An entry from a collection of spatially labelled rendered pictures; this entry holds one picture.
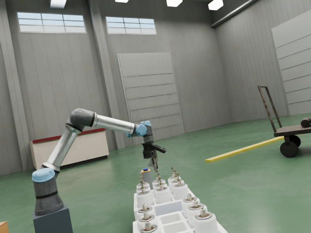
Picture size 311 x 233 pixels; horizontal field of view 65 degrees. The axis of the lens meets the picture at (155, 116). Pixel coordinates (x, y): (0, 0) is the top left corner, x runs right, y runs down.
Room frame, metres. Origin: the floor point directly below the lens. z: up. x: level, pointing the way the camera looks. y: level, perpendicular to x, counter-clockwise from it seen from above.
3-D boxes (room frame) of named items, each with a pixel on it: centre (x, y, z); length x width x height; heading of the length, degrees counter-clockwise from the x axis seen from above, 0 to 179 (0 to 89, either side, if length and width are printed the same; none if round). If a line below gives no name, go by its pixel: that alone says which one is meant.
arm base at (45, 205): (1.40, 0.69, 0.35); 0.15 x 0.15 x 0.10
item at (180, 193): (1.59, -0.07, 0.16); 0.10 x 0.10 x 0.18
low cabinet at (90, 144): (6.99, 2.65, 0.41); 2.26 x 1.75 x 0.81; 29
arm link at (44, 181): (1.41, 0.69, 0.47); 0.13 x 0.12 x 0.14; 23
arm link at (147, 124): (1.81, 0.09, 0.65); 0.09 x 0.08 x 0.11; 113
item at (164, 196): (1.58, 0.05, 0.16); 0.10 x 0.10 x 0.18
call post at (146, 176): (1.97, 0.16, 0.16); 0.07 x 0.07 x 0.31; 5
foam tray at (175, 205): (1.69, 0.06, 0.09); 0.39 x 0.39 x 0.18; 5
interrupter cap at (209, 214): (1.04, -0.12, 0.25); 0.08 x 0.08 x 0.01
